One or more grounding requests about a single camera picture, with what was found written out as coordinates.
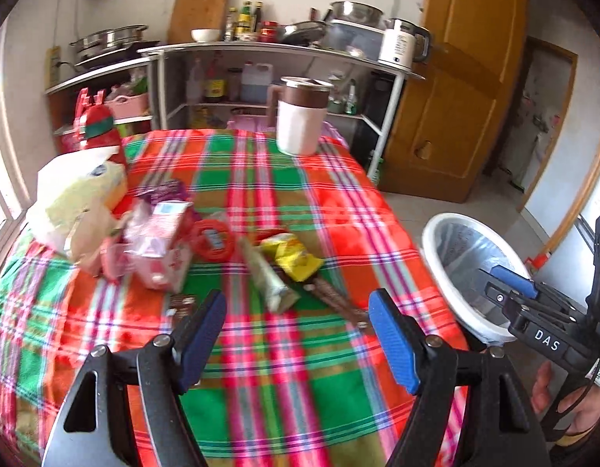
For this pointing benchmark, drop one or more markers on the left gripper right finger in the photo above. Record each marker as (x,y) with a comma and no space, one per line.
(499,427)

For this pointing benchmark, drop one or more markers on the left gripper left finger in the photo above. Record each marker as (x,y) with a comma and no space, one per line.
(94,426)

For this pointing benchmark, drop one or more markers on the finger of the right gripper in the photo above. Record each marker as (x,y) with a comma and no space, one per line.
(515,281)

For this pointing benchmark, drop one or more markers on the pink strawberry milk carton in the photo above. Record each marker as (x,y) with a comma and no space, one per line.
(157,243)

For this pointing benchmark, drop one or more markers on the green grey snack wrapper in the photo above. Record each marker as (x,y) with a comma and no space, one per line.
(278,296)

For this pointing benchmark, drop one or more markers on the red lid jelly cup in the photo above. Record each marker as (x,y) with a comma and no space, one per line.
(212,240)

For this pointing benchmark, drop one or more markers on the brown chocolate wrapper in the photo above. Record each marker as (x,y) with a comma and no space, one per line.
(323,290)

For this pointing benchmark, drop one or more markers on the yellow snack wrapper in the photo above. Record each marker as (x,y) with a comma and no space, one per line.
(287,252)

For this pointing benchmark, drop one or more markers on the purple plum snack bag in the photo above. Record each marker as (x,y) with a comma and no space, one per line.
(171,190)

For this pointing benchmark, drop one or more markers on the white trash bin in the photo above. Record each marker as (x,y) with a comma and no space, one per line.
(454,247)

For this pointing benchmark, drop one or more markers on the person right hand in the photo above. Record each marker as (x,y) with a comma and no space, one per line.
(587,412)

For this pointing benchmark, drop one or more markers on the wooden door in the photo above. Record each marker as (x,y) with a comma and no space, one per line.
(451,112)

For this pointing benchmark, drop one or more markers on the plaid tablecloth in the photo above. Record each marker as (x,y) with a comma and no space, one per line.
(301,388)

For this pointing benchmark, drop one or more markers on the tissue pack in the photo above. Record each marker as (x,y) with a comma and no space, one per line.
(76,193)

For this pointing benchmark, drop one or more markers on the red water bottle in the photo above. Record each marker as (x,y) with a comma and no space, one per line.
(94,125)

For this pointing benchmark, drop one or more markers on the pink basket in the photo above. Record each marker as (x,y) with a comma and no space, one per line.
(124,106)

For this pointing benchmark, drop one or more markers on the white electric kettle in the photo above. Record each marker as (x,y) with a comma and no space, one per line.
(404,43)

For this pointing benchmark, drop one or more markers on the white brown pitcher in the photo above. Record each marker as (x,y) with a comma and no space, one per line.
(296,109)

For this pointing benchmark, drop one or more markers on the clear storage box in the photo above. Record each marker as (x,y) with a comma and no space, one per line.
(354,39)

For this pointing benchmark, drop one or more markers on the white oil jug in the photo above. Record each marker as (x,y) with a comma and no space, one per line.
(256,78)

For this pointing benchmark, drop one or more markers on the white metal shelf rack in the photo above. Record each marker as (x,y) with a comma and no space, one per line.
(232,75)

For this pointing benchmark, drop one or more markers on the steel bowl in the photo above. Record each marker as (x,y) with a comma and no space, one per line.
(355,12)

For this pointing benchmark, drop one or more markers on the frying pan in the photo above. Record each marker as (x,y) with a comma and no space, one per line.
(302,33)

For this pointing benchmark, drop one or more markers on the steel steamer pot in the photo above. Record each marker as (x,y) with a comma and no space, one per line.
(107,41)

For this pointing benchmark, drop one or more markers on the power strip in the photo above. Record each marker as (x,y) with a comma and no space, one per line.
(52,66)

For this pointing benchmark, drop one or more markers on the white bowl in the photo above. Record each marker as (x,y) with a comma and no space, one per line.
(205,35)

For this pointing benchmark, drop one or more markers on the green label sauce bottle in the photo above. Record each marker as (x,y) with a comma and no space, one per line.
(243,24)

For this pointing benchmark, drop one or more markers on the wooden cutting board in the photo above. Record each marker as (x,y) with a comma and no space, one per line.
(188,15)

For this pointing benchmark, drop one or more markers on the dark soy sauce bottle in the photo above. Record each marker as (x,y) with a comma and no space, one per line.
(256,17)

